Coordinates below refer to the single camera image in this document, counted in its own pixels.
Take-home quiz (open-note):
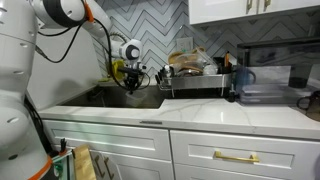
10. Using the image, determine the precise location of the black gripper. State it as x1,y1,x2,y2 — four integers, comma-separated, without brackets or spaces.
118,67,144,94

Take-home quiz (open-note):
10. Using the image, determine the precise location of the clear plastic container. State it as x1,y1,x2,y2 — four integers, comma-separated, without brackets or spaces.
126,91,147,107

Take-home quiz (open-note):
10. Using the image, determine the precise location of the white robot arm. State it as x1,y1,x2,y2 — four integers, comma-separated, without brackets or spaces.
0,0,143,180

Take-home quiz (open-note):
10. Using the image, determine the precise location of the stainless steel sink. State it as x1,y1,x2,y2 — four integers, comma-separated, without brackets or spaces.
59,83,231,110

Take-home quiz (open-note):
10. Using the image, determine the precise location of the stainless steel dish rack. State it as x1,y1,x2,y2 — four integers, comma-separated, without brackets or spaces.
155,73,232,97

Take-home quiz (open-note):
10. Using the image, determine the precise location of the left white drawer front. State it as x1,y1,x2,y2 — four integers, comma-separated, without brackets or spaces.
44,120,171,160

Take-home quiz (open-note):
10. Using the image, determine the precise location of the white drawer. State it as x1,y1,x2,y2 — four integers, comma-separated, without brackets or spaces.
44,120,171,160
170,131,320,180

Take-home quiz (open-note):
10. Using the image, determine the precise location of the wooden board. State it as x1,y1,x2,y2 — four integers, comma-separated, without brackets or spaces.
73,144,96,180

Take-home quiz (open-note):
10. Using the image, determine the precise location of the white upper cabinet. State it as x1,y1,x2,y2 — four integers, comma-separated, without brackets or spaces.
188,0,320,25

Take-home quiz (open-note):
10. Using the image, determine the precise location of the clear blender pitcher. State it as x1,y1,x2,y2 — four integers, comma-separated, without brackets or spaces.
235,67,295,104

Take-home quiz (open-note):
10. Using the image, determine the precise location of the black countertop appliance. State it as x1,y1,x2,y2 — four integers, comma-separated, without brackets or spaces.
237,38,320,96

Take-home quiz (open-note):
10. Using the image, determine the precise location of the brown glass mug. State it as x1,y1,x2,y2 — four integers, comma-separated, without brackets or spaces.
296,90,320,122

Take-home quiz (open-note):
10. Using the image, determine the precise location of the wall power outlet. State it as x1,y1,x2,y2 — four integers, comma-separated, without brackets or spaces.
176,37,193,52

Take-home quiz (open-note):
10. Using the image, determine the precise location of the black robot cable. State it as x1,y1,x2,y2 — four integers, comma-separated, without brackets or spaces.
34,18,151,92

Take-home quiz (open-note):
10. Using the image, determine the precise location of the gold drawer handle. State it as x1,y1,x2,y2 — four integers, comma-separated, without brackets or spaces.
214,151,260,163

